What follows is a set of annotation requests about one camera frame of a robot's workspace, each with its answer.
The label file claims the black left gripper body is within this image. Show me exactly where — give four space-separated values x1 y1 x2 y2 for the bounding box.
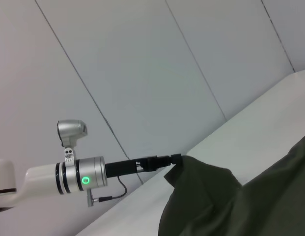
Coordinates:
105 155 171 178

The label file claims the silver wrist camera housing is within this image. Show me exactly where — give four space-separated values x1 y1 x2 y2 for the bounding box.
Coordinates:
56 119 88 164

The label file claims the thin dark arm cable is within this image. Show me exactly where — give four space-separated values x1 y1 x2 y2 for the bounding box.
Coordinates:
87 176 128 207

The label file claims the dark green shirt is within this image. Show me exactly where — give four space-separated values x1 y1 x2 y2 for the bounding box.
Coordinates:
158 131 305 236

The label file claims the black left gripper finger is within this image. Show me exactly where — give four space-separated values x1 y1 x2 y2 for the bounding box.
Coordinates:
166 152 184 166

